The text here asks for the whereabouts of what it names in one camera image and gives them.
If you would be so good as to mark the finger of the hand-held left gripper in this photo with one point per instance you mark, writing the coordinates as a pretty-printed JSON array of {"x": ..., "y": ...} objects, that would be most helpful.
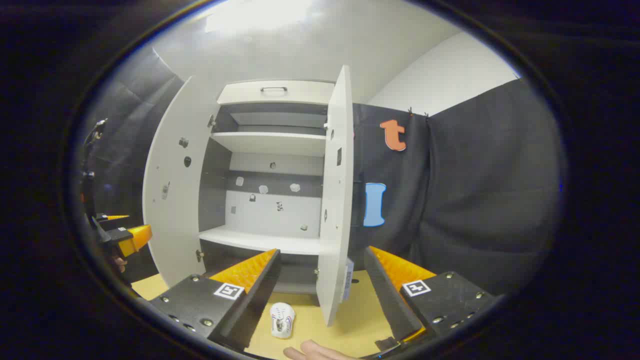
[
  {"x": 112, "y": 218},
  {"x": 125, "y": 237}
]

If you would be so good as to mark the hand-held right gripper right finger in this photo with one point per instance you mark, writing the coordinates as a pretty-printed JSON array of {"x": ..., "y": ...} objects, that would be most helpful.
[{"x": 385, "y": 295}]

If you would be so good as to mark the white shoe cabinet door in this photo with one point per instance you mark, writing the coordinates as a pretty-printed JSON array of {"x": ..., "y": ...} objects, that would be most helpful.
[
  {"x": 335, "y": 225},
  {"x": 170, "y": 235}
]

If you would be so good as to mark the black backdrop cloth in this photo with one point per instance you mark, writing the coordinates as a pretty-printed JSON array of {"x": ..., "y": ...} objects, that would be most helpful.
[
  {"x": 480, "y": 200},
  {"x": 125, "y": 130}
]

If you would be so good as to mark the white canvas shoe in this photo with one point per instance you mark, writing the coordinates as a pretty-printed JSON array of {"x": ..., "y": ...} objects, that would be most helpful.
[{"x": 282, "y": 320}]

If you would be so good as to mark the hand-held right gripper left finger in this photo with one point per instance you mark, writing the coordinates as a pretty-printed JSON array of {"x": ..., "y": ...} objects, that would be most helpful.
[{"x": 257, "y": 295}]

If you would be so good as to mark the white shoe cabinet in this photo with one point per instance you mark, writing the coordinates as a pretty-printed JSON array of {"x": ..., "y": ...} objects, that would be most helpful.
[{"x": 270, "y": 141}]

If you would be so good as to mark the white cabinet drawer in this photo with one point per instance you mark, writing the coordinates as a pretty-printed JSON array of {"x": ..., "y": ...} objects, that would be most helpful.
[{"x": 275, "y": 95}]

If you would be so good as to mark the metal door hinge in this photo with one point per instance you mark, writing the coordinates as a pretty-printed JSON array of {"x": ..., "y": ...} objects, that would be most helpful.
[
  {"x": 200, "y": 255},
  {"x": 211, "y": 121}
]

